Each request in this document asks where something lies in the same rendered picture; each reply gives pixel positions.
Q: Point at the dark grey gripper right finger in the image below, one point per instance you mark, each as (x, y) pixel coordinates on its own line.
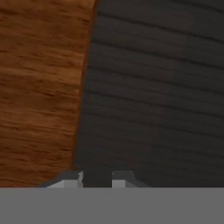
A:
(124, 178)

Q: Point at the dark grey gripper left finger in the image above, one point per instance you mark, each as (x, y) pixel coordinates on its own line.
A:
(70, 178)

